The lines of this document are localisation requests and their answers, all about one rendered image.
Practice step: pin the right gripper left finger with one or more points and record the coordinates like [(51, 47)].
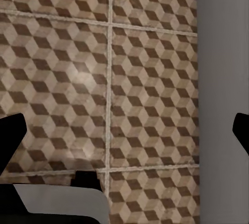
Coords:
[(12, 131)]

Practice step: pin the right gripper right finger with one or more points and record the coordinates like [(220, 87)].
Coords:
[(241, 129)]

